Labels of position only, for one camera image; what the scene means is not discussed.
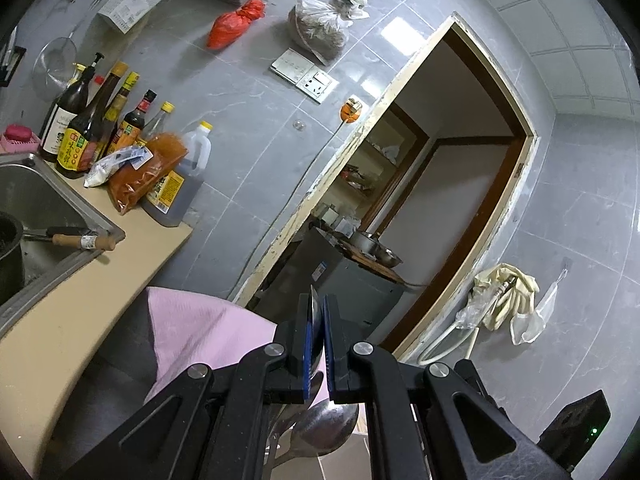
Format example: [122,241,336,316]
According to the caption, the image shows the cream door frame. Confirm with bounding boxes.
[232,10,538,366]

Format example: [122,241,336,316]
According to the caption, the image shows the steel bowl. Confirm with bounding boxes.
[350,230,403,268]

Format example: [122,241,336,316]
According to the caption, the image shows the red plastic bag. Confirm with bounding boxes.
[207,0,266,51]

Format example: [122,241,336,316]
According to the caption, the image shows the yellow cap sauce bottle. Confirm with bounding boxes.
[95,71,140,161]

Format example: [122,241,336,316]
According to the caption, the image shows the metal spoon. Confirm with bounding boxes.
[265,432,372,480]
[292,285,360,458]

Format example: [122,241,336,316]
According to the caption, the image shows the wooden board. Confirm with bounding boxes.
[345,250,407,286]

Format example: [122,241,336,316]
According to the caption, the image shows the black power cable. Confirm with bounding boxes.
[295,120,348,201]

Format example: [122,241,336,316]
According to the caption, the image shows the black pot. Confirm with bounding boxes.
[0,212,26,306]

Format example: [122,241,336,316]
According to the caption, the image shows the dark pump bottle white label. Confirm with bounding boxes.
[40,52,106,163]

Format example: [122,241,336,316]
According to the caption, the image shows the steel sink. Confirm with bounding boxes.
[0,152,126,336]

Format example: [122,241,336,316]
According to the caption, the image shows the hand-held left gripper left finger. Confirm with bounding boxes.
[65,292,315,480]

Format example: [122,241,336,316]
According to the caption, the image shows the clear plastic bag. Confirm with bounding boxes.
[455,290,493,331]

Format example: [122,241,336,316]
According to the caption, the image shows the metal mesh strainer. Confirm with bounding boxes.
[32,0,137,93]

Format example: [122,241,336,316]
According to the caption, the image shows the orange spice bag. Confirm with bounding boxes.
[107,132,188,216]

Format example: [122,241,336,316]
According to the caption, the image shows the clear bag of dried goods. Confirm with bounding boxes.
[287,0,371,66]

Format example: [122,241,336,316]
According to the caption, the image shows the white hose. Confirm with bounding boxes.
[417,320,481,366]

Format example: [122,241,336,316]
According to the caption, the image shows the white seasoning packet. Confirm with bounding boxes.
[84,145,153,188]

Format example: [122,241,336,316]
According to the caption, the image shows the brown oil jug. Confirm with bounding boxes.
[141,121,213,228]

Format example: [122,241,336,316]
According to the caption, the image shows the pink soap dish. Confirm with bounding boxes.
[2,124,41,155]

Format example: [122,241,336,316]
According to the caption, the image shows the dark bottle red neck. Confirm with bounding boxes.
[107,90,158,153]

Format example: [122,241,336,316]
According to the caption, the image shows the white paper box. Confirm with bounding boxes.
[97,0,163,33]

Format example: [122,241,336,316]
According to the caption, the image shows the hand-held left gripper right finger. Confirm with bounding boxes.
[322,294,576,480]

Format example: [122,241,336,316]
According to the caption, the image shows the dark sauce bottle yellow label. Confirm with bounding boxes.
[56,62,130,180]

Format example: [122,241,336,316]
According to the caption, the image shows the white wall switch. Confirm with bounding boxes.
[271,49,321,81]

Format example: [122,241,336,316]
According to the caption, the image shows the wooden handled kitchen tool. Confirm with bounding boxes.
[22,227,117,252]

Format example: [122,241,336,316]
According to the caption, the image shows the white wall socket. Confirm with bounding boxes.
[297,71,340,103]

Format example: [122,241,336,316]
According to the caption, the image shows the wooden storage shelf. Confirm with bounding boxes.
[340,130,431,201]

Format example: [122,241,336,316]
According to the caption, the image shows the orange wall hook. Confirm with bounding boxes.
[339,97,363,125]

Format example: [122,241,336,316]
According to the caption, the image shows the pink floral tablecloth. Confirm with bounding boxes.
[145,287,331,411]

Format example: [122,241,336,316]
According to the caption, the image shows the clear bottle yellow cap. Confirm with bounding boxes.
[140,101,176,143]

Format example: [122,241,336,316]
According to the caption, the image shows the beige kitchen counter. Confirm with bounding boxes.
[0,175,193,480]

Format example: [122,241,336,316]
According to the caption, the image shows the cream rubber gloves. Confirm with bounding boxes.
[472,262,541,333]

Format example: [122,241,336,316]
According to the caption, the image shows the grey cabinet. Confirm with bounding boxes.
[260,227,406,341]

